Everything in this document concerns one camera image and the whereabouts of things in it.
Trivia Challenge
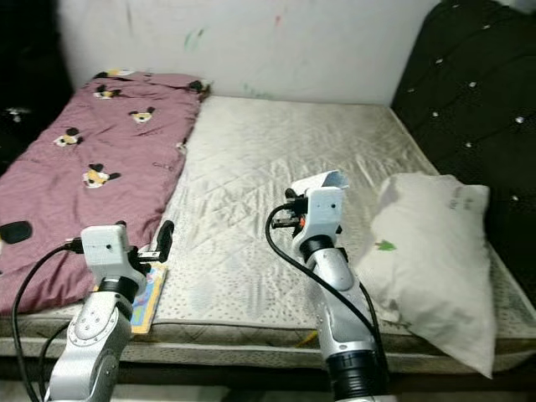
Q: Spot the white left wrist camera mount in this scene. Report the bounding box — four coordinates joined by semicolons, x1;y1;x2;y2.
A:
80;223;145;290

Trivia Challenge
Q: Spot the dark furniture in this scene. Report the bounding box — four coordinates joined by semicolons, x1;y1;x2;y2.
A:
0;0;75;173

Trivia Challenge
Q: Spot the white pillow with green tree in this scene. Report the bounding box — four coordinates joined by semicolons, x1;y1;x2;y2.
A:
353;172;499;379

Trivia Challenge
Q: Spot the black tufted headboard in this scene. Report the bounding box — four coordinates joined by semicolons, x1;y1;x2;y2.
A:
389;0;536;277

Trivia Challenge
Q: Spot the colourful children's board book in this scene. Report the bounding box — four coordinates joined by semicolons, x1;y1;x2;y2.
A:
130;261;168;334

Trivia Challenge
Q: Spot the beige quilted mattress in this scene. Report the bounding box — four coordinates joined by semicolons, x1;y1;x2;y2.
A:
0;94;536;353

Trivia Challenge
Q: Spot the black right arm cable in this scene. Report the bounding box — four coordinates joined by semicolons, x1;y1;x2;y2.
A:
264;205;390;369

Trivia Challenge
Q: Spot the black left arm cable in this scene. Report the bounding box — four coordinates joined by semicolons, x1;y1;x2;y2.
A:
10;239;85;402

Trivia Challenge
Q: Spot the pink cartoon print blanket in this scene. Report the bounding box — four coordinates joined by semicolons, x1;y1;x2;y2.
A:
0;71;210;315

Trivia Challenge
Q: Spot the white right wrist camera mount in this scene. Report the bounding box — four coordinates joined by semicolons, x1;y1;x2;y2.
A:
293;186;346;248

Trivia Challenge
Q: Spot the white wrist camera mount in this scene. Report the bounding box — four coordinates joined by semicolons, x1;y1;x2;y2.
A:
80;223;145;290
293;186;346;248

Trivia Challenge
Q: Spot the speckled bed base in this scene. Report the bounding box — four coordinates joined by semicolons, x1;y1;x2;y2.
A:
0;322;536;378

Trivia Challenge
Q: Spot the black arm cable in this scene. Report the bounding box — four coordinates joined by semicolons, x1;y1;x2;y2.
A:
264;205;390;369
10;239;85;402

